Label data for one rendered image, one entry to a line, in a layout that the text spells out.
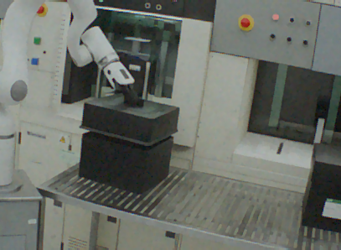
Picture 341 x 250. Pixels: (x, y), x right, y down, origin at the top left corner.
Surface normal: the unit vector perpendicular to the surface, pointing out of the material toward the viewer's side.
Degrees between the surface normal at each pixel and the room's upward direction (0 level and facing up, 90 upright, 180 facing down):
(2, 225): 90
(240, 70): 90
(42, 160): 90
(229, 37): 90
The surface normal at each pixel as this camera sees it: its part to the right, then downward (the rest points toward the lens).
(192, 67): -0.32, 0.15
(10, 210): 0.44, 0.24
